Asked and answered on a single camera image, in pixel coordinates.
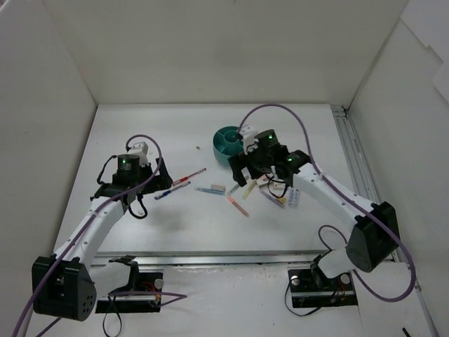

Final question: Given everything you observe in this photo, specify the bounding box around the grey green pen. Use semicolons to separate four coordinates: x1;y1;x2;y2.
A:
229;184;240;194

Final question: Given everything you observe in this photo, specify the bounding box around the yellow highlighter pen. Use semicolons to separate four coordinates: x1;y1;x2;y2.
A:
242;180;257;200

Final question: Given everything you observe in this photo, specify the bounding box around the orange pen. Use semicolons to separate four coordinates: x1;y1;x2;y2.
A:
225;194;250;218

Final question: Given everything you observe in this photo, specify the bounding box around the light blue pen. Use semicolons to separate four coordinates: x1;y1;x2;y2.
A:
194;187;225;195

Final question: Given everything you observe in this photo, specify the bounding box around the clear spray bottle blue cap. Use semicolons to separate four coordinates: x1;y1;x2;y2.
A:
288;187;299;208

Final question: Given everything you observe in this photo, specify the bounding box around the red pen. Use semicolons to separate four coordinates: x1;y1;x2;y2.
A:
172;167;207;187

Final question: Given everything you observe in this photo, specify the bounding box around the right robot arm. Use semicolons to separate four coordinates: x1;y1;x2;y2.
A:
228;126;398;289

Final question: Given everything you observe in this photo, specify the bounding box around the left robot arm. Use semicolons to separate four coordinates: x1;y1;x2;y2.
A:
31;151;173;322

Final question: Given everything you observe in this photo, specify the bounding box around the beige eraser block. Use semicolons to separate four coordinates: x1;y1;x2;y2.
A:
210;184;226;192

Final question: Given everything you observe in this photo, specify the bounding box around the pink white stapler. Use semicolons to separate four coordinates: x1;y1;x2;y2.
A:
256;175;273;190

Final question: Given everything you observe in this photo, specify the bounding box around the teal round organizer container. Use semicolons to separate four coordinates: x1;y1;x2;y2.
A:
213;126;243;167

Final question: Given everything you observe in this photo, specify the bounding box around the purple pen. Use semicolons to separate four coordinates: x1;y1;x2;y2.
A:
260;191;285;209

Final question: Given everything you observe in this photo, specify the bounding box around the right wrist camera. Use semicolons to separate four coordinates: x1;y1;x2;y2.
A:
239;125;258;154

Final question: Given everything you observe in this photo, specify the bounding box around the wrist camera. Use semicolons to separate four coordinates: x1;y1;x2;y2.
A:
127;141;149;166
239;125;258;154

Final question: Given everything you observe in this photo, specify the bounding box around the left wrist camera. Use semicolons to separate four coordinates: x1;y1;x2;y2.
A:
127;141;149;166

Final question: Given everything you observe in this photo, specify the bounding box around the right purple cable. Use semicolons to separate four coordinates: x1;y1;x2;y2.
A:
239;104;417;303

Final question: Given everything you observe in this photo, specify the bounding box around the purple cable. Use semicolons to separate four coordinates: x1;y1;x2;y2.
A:
12;135;189;337
239;104;417;303

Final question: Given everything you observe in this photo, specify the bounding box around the aluminium rail front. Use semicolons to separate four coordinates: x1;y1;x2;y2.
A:
93;250;321;266

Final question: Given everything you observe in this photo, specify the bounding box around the aluminium rail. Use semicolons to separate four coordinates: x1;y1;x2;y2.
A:
331;104;401;263
93;250;321;266

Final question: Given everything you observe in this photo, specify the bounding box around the aluminium rail right side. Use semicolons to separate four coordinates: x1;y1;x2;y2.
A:
331;104;401;263

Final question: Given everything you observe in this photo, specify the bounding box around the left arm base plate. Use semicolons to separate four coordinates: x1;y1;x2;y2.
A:
95;270;164;314

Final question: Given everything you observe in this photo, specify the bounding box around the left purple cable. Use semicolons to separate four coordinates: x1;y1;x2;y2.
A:
12;135;189;337

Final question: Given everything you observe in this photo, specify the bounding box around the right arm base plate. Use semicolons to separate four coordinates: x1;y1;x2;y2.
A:
287;269;358;310

